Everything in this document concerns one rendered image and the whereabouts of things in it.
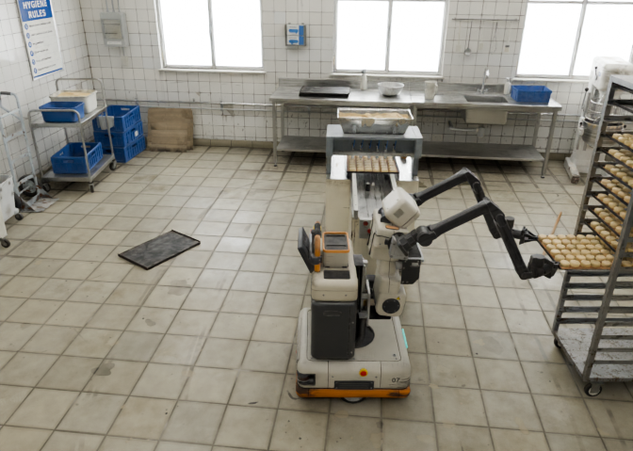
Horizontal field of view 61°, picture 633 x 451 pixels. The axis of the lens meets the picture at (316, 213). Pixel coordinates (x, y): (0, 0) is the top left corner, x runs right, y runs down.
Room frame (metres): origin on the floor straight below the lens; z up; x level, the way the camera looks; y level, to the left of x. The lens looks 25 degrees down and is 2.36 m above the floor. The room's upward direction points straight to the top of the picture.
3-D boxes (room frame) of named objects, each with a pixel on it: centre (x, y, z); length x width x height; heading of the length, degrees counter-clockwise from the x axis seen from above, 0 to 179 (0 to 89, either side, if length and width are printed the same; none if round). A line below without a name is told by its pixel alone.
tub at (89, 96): (6.16, 2.77, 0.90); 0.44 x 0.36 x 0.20; 93
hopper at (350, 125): (4.08, -0.44, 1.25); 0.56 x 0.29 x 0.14; 88
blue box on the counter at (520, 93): (6.52, -2.56, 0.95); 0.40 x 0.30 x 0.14; 87
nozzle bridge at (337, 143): (4.08, -0.44, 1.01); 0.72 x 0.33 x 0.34; 88
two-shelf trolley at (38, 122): (5.99, 2.77, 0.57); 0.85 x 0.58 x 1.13; 1
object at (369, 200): (3.57, -0.42, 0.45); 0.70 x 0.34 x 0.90; 178
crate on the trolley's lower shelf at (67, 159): (5.98, 2.77, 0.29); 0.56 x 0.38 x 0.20; 2
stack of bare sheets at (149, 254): (4.29, 1.40, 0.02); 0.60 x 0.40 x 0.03; 144
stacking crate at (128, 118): (6.92, 2.60, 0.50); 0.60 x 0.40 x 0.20; 176
